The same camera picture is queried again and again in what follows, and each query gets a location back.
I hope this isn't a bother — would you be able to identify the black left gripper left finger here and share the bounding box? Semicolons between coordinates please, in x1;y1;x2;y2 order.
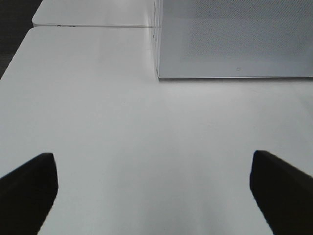
0;153;59;235

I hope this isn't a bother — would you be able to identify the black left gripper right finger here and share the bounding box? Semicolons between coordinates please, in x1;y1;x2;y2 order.
249;150;313;235

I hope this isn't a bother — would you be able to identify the white microwave door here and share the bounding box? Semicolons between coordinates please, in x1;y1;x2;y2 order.
158;0;313;79

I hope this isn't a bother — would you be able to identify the white microwave oven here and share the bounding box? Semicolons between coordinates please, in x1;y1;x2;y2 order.
150;0;313;79

